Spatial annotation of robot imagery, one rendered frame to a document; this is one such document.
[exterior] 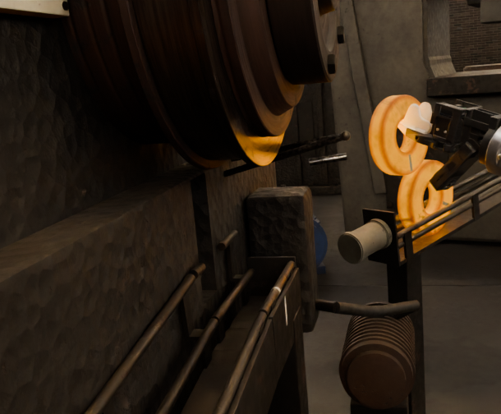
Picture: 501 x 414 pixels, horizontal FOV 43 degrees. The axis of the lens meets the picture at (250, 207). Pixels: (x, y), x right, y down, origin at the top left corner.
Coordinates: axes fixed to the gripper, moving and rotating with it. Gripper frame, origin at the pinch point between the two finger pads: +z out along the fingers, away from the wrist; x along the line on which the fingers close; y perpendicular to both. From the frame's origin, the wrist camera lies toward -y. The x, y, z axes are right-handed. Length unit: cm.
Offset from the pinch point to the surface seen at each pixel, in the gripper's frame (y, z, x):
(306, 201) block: -7.2, -6.3, 30.9
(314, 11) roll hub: 25, -23, 54
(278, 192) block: -6.8, -2.0, 33.2
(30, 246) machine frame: 7, -23, 83
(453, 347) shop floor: -94, 14, -80
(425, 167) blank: -8.0, -4.5, -5.0
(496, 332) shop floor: -92, 9, -100
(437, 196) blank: -15.0, -5.4, -10.4
